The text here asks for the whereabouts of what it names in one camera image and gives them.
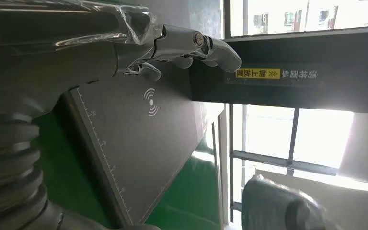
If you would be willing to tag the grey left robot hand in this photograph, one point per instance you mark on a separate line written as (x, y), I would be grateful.
(44, 57)

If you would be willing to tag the grey-white plastic parcel red stripes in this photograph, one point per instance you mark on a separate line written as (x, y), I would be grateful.
(266, 206)

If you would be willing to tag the black scanner machine housing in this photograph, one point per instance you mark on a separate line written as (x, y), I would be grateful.
(330, 92)

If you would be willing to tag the ribbed grey left arm sleeve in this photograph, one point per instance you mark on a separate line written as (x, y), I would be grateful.
(9, 158)

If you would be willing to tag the dark grey scanner platform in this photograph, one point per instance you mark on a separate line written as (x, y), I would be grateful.
(146, 143)

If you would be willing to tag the yellow warning label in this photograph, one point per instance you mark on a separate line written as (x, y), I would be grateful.
(257, 73)

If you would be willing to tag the building outside window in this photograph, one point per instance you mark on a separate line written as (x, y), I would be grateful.
(301, 16)

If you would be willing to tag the dark window frame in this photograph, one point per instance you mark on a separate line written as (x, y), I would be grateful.
(293, 133)

